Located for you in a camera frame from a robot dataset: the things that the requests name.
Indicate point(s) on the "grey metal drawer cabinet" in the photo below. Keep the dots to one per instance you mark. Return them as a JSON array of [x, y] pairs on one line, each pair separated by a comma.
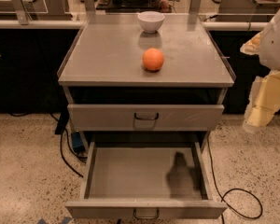
[[105, 67]]

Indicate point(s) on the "orange fruit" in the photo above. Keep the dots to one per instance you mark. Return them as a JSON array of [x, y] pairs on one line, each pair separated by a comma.
[[153, 59]]

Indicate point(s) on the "padded gripper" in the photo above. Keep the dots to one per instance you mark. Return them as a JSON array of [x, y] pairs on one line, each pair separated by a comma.
[[276, 44]]

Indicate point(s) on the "grey drawer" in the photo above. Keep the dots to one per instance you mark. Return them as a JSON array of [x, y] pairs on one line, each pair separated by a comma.
[[172, 118], [145, 181]]

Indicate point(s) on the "white ceramic bowl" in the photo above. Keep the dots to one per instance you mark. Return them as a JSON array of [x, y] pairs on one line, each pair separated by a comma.
[[150, 21]]

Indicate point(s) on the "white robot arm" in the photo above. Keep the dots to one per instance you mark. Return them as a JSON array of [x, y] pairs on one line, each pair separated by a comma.
[[269, 47]]

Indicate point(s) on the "blue power adapter box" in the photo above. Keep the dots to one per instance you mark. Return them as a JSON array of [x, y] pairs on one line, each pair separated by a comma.
[[77, 143]]

